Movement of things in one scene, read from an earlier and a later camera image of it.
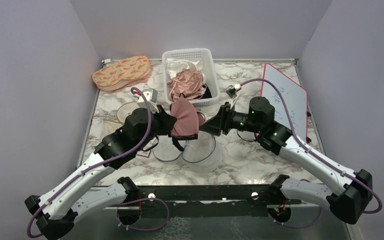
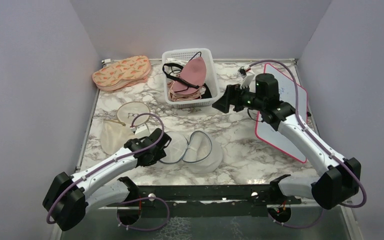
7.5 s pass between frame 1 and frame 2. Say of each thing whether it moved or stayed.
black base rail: stayed
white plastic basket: stayed
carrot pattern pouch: stayed
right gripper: moved
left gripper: moved
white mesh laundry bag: stayed
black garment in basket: stayed
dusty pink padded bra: moved
